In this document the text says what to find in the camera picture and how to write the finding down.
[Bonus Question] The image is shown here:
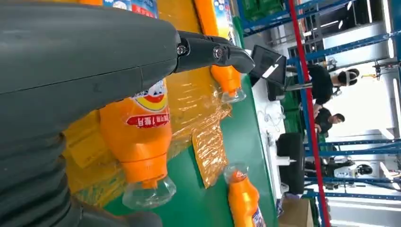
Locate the person with white headset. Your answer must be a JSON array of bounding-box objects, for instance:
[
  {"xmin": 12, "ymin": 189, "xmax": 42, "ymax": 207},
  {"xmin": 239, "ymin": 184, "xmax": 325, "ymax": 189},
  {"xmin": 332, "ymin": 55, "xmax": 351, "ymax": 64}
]
[{"xmin": 306, "ymin": 64, "xmax": 360, "ymax": 118}]

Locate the white desk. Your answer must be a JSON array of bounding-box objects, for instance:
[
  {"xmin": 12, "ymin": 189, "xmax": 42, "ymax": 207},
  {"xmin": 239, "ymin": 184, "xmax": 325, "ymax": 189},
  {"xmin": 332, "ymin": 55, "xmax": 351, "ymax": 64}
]
[{"xmin": 252, "ymin": 78, "xmax": 283, "ymax": 202}]

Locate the orange drink bottle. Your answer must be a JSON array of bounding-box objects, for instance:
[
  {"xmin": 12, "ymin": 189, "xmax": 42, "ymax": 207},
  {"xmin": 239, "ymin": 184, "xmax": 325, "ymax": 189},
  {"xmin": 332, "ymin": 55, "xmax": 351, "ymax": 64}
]
[
  {"xmin": 223, "ymin": 162, "xmax": 267, "ymax": 227},
  {"xmin": 99, "ymin": 78, "xmax": 177, "ymax": 210},
  {"xmin": 78, "ymin": 0, "xmax": 159, "ymax": 19},
  {"xmin": 194, "ymin": 0, "xmax": 247, "ymax": 105}
]

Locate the person leaning forward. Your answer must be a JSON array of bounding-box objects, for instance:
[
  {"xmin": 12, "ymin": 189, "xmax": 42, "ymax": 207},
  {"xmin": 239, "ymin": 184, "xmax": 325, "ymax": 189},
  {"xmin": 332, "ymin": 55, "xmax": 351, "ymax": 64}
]
[{"xmin": 314, "ymin": 107, "xmax": 346, "ymax": 136}]

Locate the yellow sheet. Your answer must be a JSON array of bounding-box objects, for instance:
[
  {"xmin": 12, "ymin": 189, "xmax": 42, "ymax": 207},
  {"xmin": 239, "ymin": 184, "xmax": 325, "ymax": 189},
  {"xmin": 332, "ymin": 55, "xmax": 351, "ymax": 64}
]
[{"xmin": 61, "ymin": 0, "xmax": 233, "ymax": 210}]

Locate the green plastic crate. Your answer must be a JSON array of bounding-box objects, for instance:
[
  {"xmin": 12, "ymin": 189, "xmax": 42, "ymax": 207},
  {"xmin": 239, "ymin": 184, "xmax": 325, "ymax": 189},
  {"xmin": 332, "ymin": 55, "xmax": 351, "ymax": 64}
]
[{"xmin": 242, "ymin": 0, "xmax": 285, "ymax": 21}]

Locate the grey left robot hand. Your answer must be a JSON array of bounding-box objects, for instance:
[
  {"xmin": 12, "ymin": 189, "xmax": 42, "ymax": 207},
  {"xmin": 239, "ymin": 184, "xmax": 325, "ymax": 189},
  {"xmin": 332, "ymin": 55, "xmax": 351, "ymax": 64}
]
[{"xmin": 0, "ymin": 0, "xmax": 256, "ymax": 227}]

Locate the green table mat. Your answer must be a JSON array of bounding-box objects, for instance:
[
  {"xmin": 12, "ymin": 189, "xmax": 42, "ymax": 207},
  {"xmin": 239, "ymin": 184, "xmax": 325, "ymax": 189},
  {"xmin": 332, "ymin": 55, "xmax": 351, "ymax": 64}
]
[{"xmin": 103, "ymin": 16, "xmax": 280, "ymax": 227}]

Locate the black computer monitor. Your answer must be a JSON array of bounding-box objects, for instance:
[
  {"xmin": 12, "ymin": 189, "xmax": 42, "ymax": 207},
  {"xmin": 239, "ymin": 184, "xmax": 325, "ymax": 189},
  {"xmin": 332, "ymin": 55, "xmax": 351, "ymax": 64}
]
[{"xmin": 249, "ymin": 45, "xmax": 288, "ymax": 102}]

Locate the red upright pole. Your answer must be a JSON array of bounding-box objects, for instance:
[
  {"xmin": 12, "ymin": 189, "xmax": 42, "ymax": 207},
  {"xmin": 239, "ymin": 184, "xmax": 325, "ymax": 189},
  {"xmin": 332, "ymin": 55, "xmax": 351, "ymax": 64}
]
[{"xmin": 287, "ymin": 0, "xmax": 332, "ymax": 227}]

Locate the crinkled clear plastic film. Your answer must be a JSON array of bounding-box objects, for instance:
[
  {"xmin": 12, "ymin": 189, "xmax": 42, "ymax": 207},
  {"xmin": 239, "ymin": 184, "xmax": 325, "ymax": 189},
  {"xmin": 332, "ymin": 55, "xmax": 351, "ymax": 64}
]
[{"xmin": 191, "ymin": 105, "xmax": 232, "ymax": 189}]

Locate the black office chair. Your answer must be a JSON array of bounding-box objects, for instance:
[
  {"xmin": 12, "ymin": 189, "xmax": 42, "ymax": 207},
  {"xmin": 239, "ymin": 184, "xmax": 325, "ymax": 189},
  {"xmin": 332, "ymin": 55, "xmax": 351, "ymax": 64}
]
[{"xmin": 276, "ymin": 132, "xmax": 305, "ymax": 195}]

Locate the blue metal shelving rack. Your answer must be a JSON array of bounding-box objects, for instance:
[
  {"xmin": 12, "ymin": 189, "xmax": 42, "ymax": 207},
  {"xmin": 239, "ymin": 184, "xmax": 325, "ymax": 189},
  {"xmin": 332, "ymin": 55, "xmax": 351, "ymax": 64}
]
[{"xmin": 236, "ymin": 0, "xmax": 401, "ymax": 227}]

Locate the brown cardboard box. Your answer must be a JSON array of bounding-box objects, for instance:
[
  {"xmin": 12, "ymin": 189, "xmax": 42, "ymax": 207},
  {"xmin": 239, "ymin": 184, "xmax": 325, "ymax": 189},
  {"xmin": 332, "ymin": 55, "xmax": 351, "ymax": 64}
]
[{"xmin": 278, "ymin": 197, "xmax": 314, "ymax": 227}]

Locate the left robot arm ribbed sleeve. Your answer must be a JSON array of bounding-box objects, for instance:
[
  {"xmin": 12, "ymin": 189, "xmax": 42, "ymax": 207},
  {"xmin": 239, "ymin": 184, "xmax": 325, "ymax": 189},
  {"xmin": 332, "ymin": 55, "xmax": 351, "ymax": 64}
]
[{"xmin": 0, "ymin": 133, "xmax": 83, "ymax": 227}]

